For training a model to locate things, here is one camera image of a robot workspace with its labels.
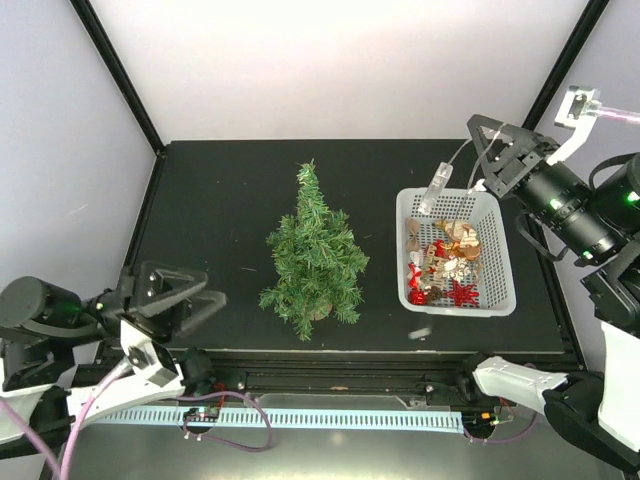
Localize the purple cable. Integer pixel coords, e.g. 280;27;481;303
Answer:
0;357;141;480
594;102;640;124

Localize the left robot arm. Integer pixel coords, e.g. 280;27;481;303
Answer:
1;262;227;459

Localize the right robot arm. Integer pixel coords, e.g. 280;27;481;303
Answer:
454;115;639;474

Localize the small circuit board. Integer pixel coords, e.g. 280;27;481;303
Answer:
183;406;220;422

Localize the clear battery box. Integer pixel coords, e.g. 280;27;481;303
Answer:
418;162;453;216

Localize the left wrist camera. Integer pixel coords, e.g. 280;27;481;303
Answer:
120;320;181;387

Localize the white ball light string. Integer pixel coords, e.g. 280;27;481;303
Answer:
408;124;504;342

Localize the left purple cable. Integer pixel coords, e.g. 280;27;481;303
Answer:
0;357;141;480

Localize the red star ornament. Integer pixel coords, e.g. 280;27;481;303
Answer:
444;280;479;307

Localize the brown pine cone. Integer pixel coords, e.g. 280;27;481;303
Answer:
423;285;444;304

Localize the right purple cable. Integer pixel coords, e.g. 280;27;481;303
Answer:
594;102;640;124

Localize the red ribbon bow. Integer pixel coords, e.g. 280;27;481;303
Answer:
407;262;422;290

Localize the small green christmas tree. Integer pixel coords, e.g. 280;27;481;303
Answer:
259;161;370;341

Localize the red gift box ornament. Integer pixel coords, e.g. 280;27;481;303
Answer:
408;289;427;306

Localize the white plastic basket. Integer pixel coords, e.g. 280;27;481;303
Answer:
396;188;516;318

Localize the white slotted cable duct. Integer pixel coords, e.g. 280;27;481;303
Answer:
98;405;464;434

